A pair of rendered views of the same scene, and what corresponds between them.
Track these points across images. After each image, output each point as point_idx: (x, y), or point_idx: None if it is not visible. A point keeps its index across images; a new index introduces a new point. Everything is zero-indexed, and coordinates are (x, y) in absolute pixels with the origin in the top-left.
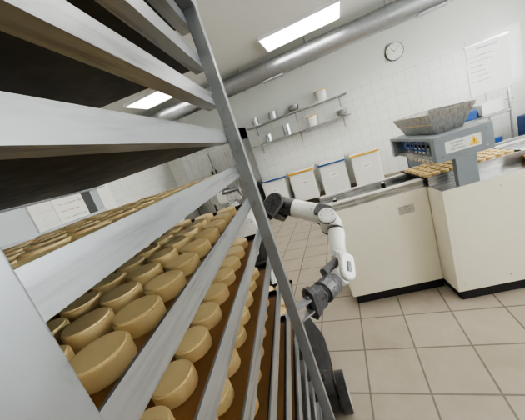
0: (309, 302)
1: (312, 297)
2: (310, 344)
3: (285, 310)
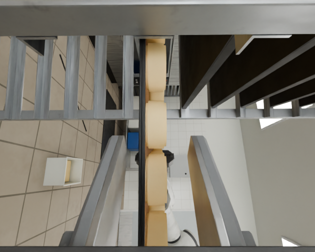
0: (214, 211)
1: (301, 247)
2: (70, 1)
3: (166, 179)
